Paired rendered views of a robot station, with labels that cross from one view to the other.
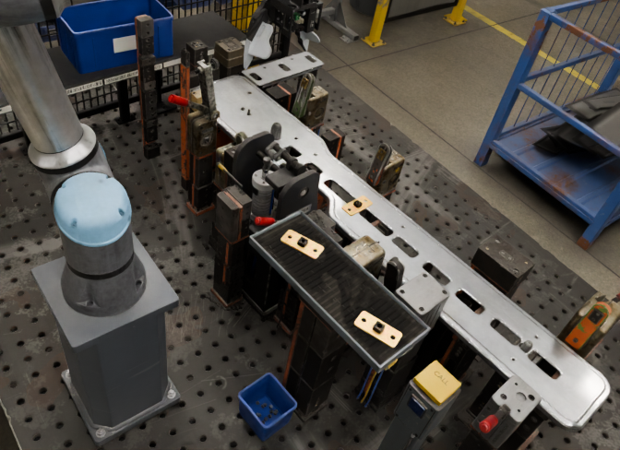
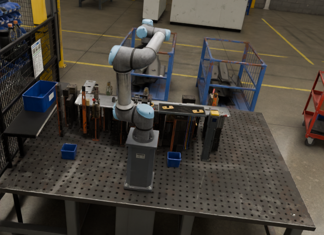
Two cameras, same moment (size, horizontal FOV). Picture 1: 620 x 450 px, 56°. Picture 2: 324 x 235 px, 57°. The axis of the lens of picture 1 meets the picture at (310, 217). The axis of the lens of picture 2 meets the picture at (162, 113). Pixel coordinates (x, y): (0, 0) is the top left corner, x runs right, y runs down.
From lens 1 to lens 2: 159 cm
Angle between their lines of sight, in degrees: 38
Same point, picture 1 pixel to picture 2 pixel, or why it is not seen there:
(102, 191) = (145, 106)
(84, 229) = (151, 113)
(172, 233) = (99, 148)
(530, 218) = not seen: hidden behind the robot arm
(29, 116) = (128, 94)
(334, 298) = (185, 111)
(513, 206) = not seen: hidden behind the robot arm
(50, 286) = (134, 143)
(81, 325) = (151, 144)
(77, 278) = (146, 132)
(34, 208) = (52, 166)
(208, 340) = not seen: hidden behind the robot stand
